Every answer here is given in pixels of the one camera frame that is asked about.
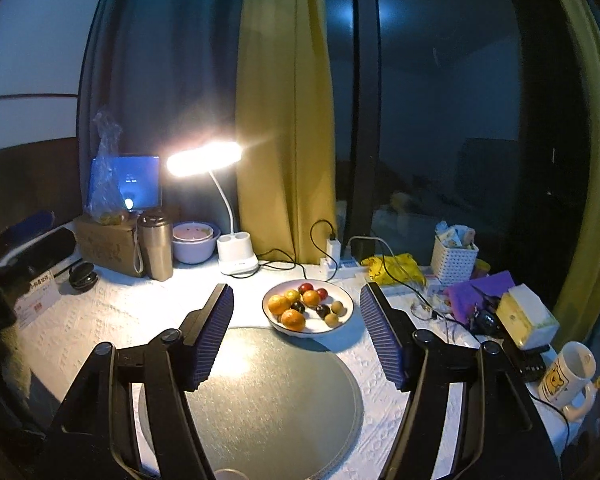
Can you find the red cherry tomato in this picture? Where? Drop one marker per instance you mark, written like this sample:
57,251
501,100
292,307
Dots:
322,293
307,287

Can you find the white plate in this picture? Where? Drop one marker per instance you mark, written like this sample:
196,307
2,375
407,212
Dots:
325,328

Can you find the black cylinder speaker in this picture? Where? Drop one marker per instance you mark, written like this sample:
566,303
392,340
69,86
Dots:
35,247

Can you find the white power strip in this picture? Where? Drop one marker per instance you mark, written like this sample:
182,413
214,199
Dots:
342,266

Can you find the dark glass window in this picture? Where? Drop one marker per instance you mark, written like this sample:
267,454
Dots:
430,110

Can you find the cardboard box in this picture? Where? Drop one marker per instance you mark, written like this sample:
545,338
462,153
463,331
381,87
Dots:
105,250

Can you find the black flat box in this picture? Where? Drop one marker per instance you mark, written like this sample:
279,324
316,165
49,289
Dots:
527,360

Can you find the yellow tissue box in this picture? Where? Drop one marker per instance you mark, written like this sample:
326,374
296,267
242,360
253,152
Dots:
525,317

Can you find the white label card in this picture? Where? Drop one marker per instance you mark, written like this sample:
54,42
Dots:
37,297

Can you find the black oval case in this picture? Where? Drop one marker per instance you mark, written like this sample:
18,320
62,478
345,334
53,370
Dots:
82,276

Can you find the eyeglasses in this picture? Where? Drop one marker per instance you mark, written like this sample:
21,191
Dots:
422,308

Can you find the white charger plug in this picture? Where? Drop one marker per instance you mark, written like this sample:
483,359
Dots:
333,248

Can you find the white bear print mug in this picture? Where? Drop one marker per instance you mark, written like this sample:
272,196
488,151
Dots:
567,375

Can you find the white flat box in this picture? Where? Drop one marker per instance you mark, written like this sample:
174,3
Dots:
422,288

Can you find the olive longan fruit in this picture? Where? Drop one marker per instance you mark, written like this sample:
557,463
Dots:
337,306
331,319

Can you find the clear plastic bag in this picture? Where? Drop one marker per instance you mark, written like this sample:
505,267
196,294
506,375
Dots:
105,180

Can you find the purple pouch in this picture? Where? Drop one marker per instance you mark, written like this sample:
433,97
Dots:
475,290

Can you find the lavender bowl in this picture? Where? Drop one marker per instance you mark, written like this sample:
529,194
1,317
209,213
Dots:
195,251

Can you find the white textured tablecloth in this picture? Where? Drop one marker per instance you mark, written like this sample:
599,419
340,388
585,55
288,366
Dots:
130,305

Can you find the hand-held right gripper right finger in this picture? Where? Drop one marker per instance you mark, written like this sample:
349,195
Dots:
382,340

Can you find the olive green curtain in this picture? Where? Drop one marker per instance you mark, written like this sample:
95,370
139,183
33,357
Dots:
580,135

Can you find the white desk lamp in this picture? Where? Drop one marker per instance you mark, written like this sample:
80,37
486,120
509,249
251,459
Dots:
235,257

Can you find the black power adapter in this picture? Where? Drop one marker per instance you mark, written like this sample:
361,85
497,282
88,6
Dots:
362,247

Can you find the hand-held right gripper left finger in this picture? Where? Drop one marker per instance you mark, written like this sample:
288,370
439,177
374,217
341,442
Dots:
212,345

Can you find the pink inner bowl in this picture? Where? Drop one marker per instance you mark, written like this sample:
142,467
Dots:
195,232

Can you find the tablet with blue screen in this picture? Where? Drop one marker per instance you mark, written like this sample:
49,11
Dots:
140,182

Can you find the packets in basket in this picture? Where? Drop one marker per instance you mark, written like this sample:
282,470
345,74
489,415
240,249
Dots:
455,235

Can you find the white woven basket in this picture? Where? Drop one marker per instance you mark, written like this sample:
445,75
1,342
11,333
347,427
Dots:
452,260

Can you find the grey round tray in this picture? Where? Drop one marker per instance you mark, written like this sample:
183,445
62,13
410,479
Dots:
270,390

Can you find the small orange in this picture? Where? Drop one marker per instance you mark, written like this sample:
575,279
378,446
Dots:
292,294

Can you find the dark plum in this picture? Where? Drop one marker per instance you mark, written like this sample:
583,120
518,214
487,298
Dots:
322,311
297,306

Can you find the person's left forearm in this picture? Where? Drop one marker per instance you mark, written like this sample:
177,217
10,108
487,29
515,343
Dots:
7,357

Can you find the steel thermos bottle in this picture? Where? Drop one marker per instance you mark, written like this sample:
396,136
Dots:
156,250

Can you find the large orange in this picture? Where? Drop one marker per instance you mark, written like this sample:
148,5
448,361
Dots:
279,305

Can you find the yellow curtain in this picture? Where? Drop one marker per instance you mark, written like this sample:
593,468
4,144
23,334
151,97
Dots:
280,110

